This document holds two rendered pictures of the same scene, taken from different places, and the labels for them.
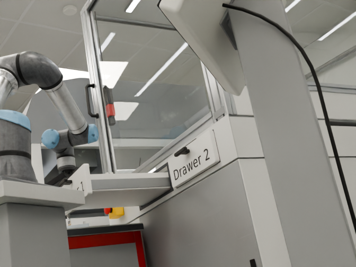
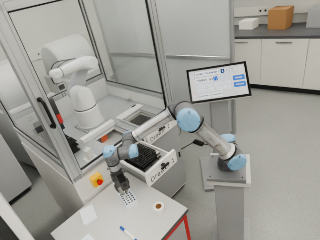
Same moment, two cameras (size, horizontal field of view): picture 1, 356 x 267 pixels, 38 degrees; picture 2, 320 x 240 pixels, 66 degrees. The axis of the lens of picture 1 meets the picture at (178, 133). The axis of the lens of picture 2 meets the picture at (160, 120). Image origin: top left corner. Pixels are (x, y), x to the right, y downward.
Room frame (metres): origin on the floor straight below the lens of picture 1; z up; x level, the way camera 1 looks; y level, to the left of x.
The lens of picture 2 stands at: (1.95, 1.65, 1.99)
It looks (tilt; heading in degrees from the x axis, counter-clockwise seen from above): 31 degrees down; 261
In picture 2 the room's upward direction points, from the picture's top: 12 degrees counter-clockwise
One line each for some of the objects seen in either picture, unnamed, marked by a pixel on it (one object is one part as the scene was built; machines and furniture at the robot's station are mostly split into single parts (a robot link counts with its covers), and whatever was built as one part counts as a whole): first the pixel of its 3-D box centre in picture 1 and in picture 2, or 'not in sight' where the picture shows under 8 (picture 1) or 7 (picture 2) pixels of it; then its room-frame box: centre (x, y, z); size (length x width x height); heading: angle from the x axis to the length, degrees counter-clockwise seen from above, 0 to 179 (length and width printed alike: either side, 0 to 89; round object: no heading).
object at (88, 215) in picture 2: not in sight; (88, 215); (2.35, 0.51, 0.77); 0.13 x 0.09 x 0.02; 104
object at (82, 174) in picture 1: (74, 190); (161, 167); (1.82, 0.41, 0.87); 0.29 x 0.02 x 0.11; 33
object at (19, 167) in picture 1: (9, 174); (227, 158); (1.37, 0.48, 0.83); 0.15 x 0.15 x 0.10
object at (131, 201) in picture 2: (73, 231); (127, 198); (2.09, 0.49, 0.78); 0.12 x 0.08 x 0.04; 107
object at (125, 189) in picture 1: (127, 190); (140, 157); (1.93, 0.23, 0.86); 0.40 x 0.26 x 0.06; 123
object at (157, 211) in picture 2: not in sight; (159, 208); (1.92, 0.64, 0.78); 0.07 x 0.07 x 0.04
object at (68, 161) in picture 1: (66, 164); (114, 165); (2.10, 0.49, 1.07); 0.08 x 0.08 x 0.05
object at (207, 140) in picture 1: (192, 160); (159, 130); (1.72, -0.03, 0.87); 0.29 x 0.02 x 0.11; 33
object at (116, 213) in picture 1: (115, 209); (96, 180); (2.26, 0.34, 0.88); 0.07 x 0.05 x 0.07; 33
